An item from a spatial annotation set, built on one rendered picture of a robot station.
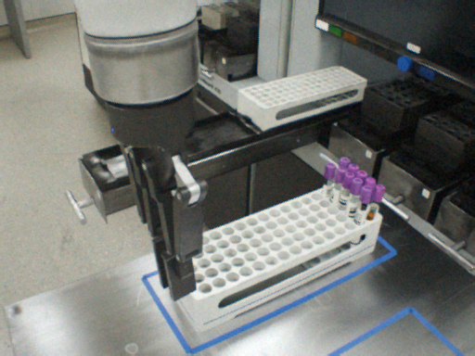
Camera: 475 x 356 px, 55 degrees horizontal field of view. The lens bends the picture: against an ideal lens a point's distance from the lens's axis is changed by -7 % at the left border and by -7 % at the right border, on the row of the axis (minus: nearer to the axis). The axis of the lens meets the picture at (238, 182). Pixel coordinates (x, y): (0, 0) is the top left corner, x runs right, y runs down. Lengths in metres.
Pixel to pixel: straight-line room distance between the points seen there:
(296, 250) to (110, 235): 1.41
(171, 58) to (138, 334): 0.37
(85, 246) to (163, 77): 1.63
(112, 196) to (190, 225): 0.44
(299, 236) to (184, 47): 0.36
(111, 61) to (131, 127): 0.06
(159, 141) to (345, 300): 0.37
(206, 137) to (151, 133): 0.60
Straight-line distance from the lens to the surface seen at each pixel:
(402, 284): 0.71
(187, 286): 0.54
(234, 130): 1.02
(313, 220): 0.69
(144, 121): 0.39
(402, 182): 0.97
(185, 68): 0.38
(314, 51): 1.20
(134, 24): 0.35
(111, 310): 0.65
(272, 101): 1.01
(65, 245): 2.00
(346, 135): 1.04
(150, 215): 0.49
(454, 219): 0.92
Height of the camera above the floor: 1.32
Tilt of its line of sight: 36 degrees down
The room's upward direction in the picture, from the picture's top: 2 degrees clockwise
